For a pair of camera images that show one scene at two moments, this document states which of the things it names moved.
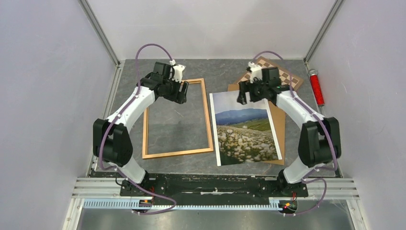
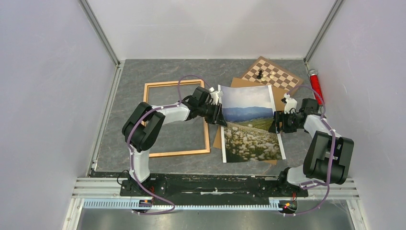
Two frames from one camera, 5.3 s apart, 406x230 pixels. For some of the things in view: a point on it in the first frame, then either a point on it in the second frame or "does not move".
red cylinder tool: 313,74 does not move
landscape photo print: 243,133 does not move
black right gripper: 244,87 -> 279,116
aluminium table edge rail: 347,188 does not move
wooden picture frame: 145,154 does not move
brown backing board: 278,119 -> 218,144
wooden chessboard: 284,74 does not move
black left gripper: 179,97 -> 217,117
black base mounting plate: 175,187 does not move
